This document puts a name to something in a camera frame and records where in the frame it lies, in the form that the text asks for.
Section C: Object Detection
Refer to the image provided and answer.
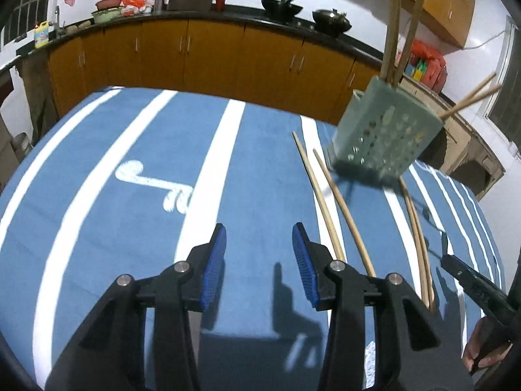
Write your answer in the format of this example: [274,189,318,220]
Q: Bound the yellow detergent bottle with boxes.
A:
[34,20,53,50]

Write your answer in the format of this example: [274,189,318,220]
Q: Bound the gas stove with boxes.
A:
[252,14,326,29]

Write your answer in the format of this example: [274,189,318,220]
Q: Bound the blue white striped tablecloth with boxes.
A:
[0,86,507,391]

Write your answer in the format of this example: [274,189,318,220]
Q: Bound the white plastic sheet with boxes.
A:
[364,342,391,391]

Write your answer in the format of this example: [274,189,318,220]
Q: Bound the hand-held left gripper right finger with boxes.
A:
[292,222,475,391]

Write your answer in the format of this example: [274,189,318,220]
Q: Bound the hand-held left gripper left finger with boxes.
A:
[45,223,227,391]

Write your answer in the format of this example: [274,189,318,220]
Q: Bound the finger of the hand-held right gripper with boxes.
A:
[442,232,515,319]

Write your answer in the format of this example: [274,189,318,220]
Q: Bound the green perforated utensil holder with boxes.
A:
[324,75,443,188]

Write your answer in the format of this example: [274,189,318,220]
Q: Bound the black pot with lid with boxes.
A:
[312,8,353,33]

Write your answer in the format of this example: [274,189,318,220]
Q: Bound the black wok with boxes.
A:
[260,0,304,20]

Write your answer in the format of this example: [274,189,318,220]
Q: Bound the dark hanging cloth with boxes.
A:
[18,51,60,145]

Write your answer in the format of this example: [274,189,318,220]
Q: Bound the person's right hand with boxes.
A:
[463,317,511,371]

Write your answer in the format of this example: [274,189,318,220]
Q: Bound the barred window with sink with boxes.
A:
[0,0,49,47]

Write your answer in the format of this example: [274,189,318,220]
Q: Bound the black kitchen countertop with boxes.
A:
[0,2,457,107]

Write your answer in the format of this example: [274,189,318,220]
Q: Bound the white wall cable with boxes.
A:
[464,28,509,51]

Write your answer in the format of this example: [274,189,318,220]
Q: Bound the wooden upper wall cabinets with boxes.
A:
[360,0,477,47]

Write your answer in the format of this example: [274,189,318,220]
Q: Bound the wooden lower kitchen cabinets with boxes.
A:
[47,18,383,125]

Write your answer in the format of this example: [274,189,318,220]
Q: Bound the worn white side table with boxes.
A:
[401,75,505,202]

